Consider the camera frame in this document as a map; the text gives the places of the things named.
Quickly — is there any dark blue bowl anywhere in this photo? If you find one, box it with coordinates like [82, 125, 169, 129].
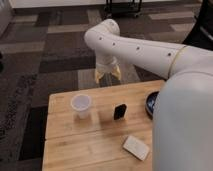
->
[145, 91, 159, 119]

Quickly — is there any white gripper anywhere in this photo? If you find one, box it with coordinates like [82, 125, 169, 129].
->
[95, 54, 121, 84]

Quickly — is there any black wheeled cart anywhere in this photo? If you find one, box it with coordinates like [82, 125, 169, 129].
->
[104, 0, 142, 18]

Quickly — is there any black eraser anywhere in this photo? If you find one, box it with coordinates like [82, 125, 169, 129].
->
[114, 104, 127, 120]

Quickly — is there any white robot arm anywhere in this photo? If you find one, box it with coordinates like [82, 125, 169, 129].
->
[84, 19, 213, 171]

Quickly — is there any black chair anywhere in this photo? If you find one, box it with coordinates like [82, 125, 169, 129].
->
[183, 0, 213, 51]

